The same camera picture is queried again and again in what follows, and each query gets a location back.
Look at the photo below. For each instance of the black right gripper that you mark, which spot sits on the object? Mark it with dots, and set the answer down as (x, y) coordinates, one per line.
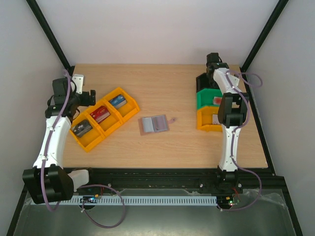
(203, 80)

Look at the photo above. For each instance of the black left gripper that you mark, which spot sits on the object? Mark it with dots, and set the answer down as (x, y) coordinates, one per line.
(86, 102)

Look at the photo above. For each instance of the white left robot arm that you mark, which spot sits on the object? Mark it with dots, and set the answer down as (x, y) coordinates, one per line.
(47, 181)

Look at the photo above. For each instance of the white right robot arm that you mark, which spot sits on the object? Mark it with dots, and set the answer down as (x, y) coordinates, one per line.
(233, 108)

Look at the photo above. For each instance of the black card stack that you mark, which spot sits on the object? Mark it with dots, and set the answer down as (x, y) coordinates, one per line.
(82, 128)

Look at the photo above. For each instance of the blue card stack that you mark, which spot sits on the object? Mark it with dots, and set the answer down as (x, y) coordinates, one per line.
(118, 101)

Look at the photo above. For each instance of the red dot card stack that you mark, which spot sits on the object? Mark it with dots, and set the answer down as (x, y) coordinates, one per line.
(217, 101)

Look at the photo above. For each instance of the pale pink card stack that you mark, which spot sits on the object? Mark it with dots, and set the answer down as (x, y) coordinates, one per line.
(215, 119)

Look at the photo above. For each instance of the black storage bin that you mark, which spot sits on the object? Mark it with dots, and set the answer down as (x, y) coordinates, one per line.
(203, 82)

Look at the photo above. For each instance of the green storage bin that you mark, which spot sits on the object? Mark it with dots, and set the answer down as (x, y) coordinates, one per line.
(205, 97)

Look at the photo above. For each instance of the yellow triple storage bin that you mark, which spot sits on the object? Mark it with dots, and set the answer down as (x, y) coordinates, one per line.
(116, 119)

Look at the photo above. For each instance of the yellow single storage bin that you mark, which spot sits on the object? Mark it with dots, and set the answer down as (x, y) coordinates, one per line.
(204, 119)

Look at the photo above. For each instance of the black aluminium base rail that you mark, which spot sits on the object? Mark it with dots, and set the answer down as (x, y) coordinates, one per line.
(209, 180)

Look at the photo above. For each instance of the white slotted cable duct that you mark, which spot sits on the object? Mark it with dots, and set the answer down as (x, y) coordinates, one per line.
(144, 201)

